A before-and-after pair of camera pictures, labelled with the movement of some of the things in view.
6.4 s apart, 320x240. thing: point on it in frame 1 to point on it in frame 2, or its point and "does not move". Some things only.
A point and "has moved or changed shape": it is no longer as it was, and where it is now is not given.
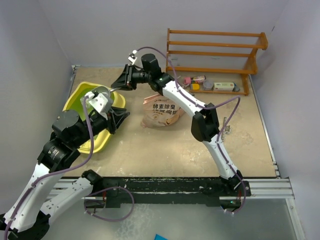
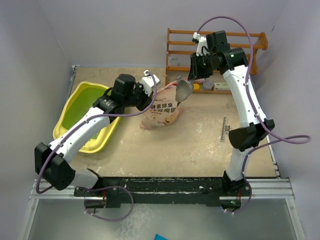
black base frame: [121, 191] does not move
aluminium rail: [270, 188] does not move
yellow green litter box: [75, 103] does not move
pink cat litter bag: [159, 112] does not move
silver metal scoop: [107, 92] has moved or changed shape
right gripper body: [139, 77] to [208, 71]
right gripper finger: [120, 83] to [195, 72]
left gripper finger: [118, 119] to [146, 100]
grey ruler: [226, 129] does not move
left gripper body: [110, 123] to [136, 95]
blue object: [158, 237] does not move
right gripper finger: [127, 73] to [197, 62]
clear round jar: [208, 85] does not move
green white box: [223, 86] does not move
